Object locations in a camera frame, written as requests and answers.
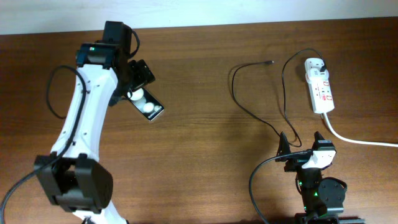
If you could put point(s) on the white power strip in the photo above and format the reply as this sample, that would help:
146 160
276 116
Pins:
320 92

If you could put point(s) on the white charger plug adapter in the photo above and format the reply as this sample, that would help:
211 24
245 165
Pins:
314 75

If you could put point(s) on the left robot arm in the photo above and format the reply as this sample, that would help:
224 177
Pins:
71 175

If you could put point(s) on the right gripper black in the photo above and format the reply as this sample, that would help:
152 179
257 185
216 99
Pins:
295 163

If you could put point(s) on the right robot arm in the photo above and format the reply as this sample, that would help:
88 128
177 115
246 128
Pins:
322 197

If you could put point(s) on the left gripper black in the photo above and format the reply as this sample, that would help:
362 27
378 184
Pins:
143 74

